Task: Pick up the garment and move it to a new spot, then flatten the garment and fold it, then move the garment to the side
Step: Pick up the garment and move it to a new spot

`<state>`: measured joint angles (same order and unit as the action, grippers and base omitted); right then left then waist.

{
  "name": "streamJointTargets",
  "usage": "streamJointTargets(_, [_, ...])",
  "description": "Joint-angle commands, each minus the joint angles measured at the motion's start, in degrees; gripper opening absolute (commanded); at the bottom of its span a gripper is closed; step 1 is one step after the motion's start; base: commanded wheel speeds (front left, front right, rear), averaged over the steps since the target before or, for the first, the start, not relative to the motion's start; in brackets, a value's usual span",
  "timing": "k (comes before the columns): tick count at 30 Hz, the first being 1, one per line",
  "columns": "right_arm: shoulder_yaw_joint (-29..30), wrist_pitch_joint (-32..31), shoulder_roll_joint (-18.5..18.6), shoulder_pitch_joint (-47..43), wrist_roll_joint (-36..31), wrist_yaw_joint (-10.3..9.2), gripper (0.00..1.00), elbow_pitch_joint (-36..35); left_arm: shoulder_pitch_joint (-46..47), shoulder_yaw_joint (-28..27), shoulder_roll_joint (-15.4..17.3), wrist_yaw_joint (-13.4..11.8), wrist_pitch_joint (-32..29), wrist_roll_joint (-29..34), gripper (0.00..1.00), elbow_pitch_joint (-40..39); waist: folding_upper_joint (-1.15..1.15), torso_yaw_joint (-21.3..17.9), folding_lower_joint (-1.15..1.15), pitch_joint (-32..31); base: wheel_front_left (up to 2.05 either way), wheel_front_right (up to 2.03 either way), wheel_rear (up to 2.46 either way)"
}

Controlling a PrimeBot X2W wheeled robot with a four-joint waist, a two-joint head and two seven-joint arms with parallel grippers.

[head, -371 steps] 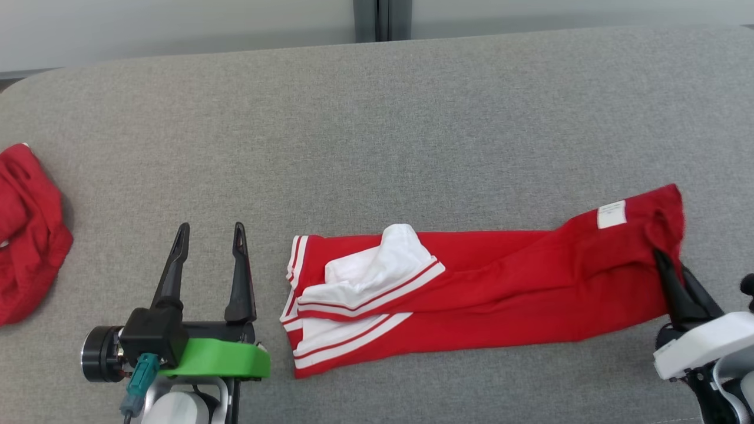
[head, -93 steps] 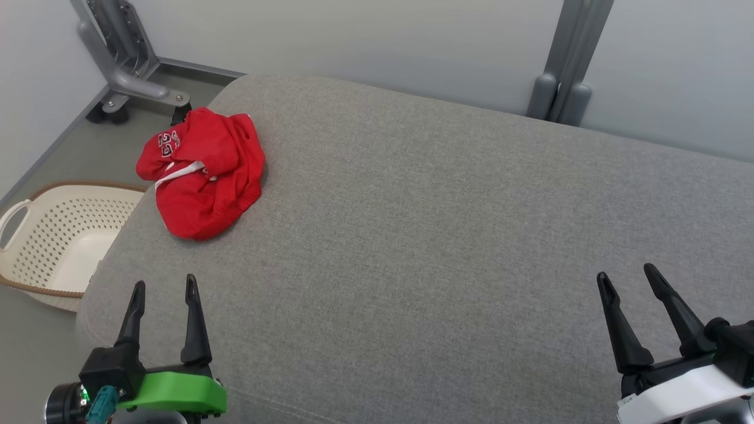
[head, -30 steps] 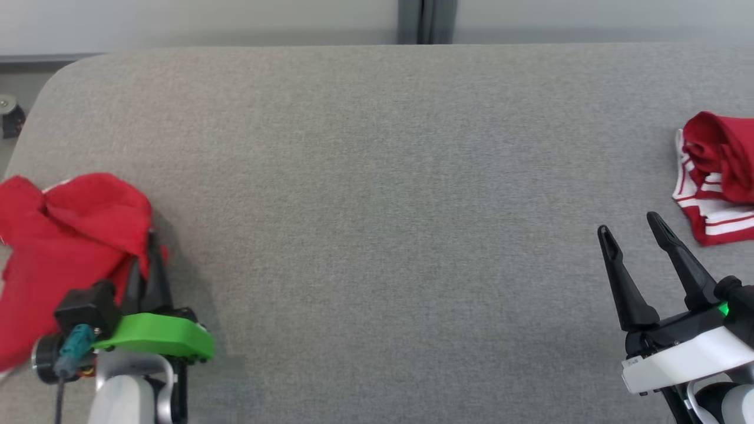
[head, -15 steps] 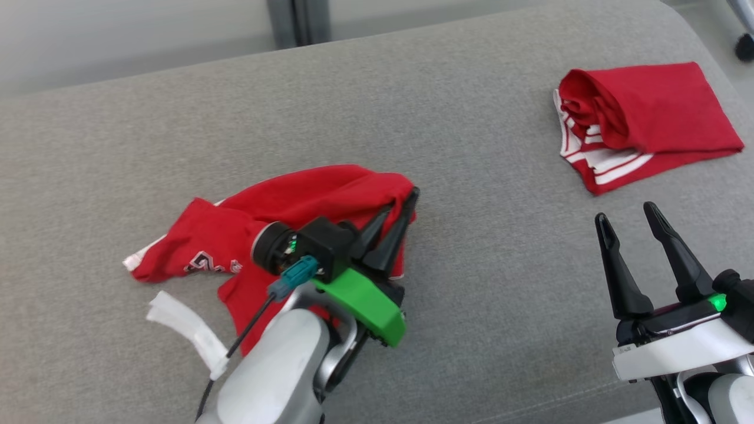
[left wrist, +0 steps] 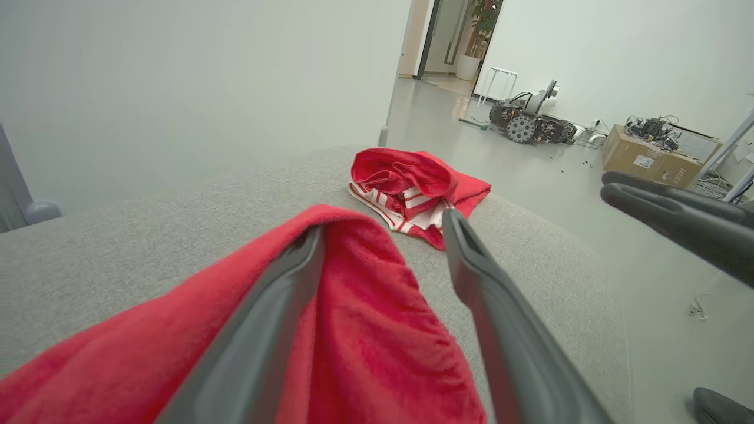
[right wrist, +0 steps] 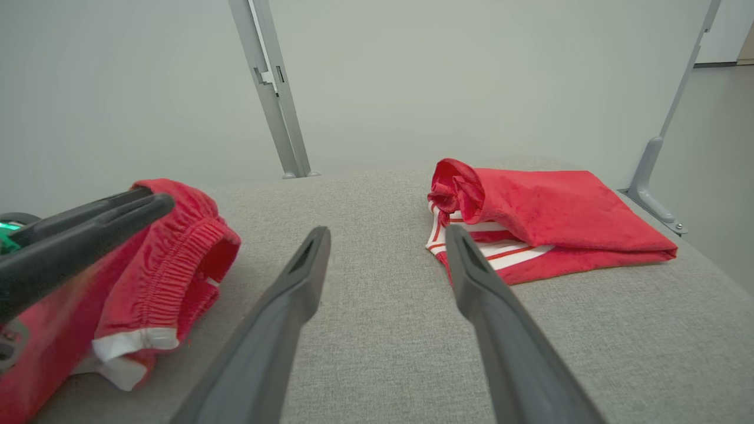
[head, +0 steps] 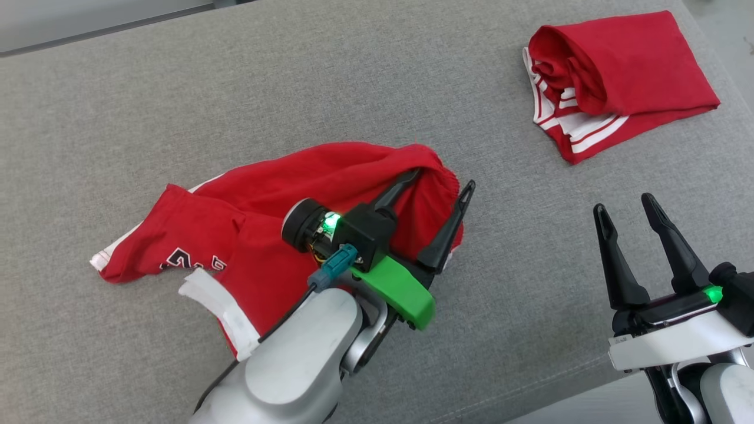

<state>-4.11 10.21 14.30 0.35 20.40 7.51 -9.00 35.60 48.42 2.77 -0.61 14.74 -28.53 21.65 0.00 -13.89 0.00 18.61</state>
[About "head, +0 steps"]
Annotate folded red white striped garment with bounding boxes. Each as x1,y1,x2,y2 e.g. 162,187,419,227
522,10,721,165

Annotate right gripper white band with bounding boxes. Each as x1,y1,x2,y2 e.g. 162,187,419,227
593,193,754,373

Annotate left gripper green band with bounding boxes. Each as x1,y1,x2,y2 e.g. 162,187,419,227
281,169,477,332

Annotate grey fabric sofa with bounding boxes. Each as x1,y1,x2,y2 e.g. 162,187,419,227
0,0,754,424

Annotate red shorts with white trim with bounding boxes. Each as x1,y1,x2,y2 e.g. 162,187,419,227
90,141,466,361

